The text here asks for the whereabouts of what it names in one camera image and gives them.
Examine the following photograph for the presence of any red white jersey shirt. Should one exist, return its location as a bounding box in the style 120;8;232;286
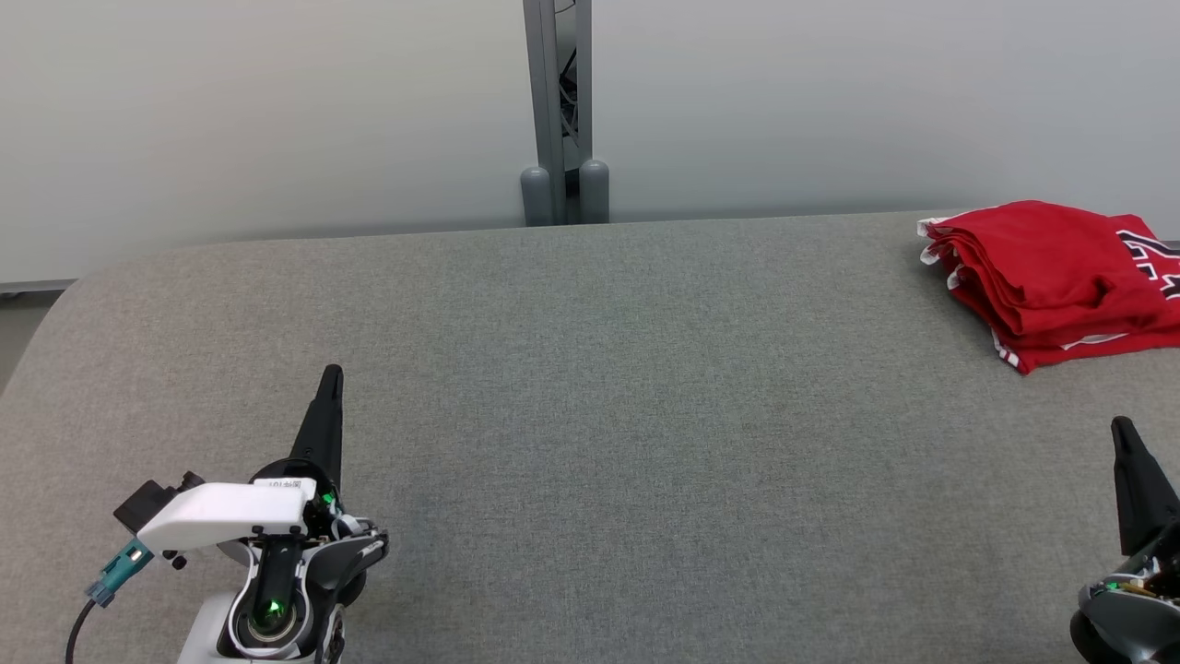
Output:
950;214;1180;375

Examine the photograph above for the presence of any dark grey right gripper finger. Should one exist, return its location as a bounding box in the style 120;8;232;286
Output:
1110;416;1180;557

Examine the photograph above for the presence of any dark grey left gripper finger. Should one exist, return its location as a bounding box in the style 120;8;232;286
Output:
289;364;345;490

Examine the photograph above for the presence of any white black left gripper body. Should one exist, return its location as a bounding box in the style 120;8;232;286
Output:
138;458;344;658

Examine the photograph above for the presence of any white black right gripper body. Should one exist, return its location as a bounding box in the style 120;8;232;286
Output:
1102;530;1180;600

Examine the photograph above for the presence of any grey metal post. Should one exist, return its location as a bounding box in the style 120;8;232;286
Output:
519;0;611;227

